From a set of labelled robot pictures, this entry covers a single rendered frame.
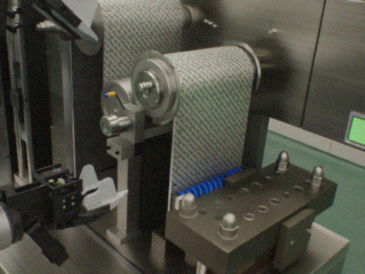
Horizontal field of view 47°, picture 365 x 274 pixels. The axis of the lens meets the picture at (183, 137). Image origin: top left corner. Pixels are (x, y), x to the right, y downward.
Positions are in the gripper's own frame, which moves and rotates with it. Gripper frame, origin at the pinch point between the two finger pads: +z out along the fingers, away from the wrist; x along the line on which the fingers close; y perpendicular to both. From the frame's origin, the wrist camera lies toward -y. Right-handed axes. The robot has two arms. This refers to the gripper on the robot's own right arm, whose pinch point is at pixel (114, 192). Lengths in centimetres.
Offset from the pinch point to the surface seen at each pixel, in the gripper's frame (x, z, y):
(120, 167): 10.2, 8.8, -2.0
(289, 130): 124, 279, -97
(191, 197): -7.9, 12.3, -2.0
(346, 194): 45, 236, -109
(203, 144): -0.3, 23.0, 3.5
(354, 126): -22, 45, 10
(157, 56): 5.4, 13.5, 22.5
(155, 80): 3.4, 11.6, 18.4
